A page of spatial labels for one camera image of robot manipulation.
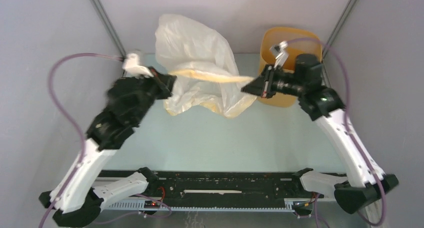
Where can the aluminium corner post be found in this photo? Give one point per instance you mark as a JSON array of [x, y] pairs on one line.
[[109, 27], [349, 7]]

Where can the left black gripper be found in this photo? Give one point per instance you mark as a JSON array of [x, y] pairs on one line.
[[166, 81]]

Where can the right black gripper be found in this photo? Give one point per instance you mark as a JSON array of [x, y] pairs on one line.
[[261, 85]]

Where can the left aluminium corner post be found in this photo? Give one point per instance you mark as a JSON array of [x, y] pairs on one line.
[[109, 27]]

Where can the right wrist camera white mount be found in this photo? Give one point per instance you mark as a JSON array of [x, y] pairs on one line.
[[280, 54]]

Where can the right aluminium corner post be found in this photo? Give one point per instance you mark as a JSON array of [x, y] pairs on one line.
[[349, 7]]

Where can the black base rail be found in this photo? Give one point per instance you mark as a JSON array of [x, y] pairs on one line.
[[227, 190]]

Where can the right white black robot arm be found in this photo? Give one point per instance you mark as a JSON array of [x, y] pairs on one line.
[[364, 178]]

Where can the translucent white yellow trash bag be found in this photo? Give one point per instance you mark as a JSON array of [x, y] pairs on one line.
[[204, 63]]

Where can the orange plastic trash bin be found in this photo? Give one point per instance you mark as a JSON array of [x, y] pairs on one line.
[[276, 35]]

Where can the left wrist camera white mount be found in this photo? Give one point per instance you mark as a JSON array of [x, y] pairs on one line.
[[133, 65]]

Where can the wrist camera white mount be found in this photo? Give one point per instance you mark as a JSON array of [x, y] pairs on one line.
[[280, 54], [133, 65]]

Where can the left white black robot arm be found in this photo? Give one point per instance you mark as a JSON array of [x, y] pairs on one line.
[[76, 201]]

